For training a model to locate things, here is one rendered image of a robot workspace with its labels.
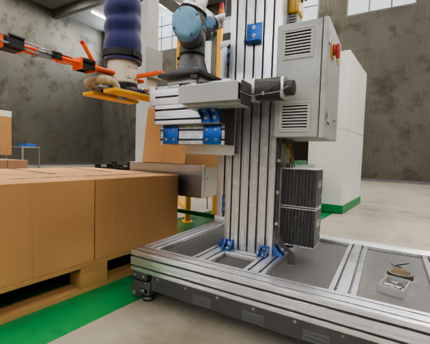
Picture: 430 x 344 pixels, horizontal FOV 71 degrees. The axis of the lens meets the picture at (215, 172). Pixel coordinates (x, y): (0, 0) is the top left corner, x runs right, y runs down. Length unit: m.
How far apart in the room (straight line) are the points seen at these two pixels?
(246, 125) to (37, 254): 1.06
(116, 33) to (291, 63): 1.02
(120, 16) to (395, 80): 9.70
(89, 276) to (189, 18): 1.25
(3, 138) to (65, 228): 1.92
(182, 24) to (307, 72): 0.53
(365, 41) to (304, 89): 10.03
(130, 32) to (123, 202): 0.96
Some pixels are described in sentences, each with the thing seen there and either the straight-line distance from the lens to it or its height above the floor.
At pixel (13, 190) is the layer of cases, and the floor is 0.52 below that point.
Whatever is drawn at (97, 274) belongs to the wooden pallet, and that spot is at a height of 0.07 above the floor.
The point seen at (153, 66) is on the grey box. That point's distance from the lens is 3.38.
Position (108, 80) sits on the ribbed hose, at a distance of 1.74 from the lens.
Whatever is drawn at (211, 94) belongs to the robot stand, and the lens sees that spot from 1.16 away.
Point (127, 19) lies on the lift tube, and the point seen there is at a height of 1.42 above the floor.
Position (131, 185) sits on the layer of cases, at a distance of 1.69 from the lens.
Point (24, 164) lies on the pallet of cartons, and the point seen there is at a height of 0.37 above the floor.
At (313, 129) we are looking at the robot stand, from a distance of 1.28.
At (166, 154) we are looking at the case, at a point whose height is 0.67.
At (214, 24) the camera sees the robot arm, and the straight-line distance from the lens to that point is 1.90.
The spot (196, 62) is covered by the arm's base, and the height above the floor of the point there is 1.09.
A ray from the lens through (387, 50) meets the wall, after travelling 11.17.
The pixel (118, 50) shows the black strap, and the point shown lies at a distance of 1.87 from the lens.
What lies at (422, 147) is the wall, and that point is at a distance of 10.70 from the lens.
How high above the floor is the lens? 0.68
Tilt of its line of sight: 3 degrees down
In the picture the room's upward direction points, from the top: 2 degrees clockwise
